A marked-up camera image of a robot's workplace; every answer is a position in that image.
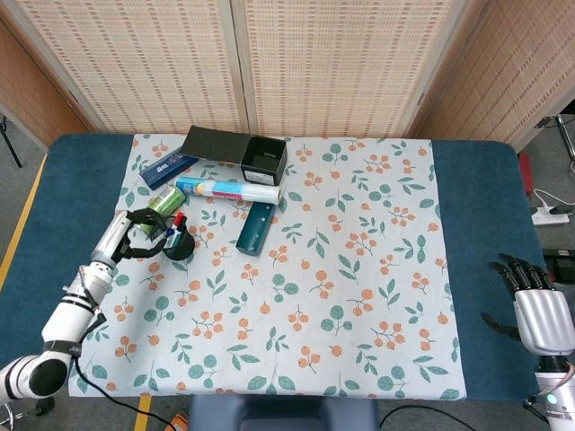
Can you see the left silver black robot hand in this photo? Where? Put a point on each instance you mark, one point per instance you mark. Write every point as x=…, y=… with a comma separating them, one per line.
x=110, y=238

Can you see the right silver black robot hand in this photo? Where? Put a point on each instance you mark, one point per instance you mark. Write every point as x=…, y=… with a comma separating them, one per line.
x=541, y=310

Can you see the blue cap white marker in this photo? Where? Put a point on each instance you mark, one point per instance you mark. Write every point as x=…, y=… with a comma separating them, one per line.
x=170, y=233

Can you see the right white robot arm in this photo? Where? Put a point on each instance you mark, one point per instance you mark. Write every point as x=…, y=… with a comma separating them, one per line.
x=557, y=395

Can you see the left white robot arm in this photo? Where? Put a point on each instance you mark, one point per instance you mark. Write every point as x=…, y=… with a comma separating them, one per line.
x=72, y=314

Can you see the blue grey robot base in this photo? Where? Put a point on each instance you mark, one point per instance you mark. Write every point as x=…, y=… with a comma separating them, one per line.
x=283, y=415

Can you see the red cap marker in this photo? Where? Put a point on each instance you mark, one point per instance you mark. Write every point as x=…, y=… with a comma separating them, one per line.
x=180, y=220

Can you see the black mesh pen cup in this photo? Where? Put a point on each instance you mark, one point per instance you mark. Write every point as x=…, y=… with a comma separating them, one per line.
x=182, y=252

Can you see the black electronic device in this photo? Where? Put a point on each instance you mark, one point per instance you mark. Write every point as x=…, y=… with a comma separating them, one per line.
x=561, y=267

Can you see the green can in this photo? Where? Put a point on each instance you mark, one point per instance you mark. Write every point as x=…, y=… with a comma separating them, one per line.
x=167, y=199

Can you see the long navy blue box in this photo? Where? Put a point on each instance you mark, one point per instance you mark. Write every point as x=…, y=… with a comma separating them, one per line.
x=161, y=171

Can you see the white power strip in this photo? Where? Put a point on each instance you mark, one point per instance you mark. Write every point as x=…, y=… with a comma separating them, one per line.
x=550, y=218

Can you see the dark blue table cover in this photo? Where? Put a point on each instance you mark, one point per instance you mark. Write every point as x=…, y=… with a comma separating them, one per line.
x=485, y=202

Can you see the plastic food wrap roll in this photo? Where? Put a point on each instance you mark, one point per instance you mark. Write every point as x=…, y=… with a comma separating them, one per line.
x=224, y=189

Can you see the red flat object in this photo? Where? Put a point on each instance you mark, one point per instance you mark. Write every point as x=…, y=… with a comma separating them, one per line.
x=525, y=173

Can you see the black flat box lid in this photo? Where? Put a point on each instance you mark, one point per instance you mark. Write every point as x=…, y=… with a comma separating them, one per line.
x=211, y=143

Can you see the black tripod stand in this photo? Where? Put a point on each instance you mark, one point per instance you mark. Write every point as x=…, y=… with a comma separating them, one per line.
x=10, y=141

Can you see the teal open tray box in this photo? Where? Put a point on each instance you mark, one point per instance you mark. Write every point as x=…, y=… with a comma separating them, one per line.
x=254, y=229

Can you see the black square open box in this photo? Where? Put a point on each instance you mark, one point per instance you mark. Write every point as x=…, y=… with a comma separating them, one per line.
x=258, y=178

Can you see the metal stand with black clamp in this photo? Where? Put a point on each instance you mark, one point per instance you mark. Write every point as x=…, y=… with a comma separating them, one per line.
x=563, y=134

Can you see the orange packet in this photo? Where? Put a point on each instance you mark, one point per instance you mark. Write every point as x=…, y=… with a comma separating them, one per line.
x=180, y=423

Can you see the orange fruit print tablecloth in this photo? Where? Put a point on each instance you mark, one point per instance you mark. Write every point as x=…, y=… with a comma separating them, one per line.
x=314, y=269

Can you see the woven bamboo folding screen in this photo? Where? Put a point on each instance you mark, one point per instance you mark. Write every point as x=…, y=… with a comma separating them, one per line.
x=314, y=63

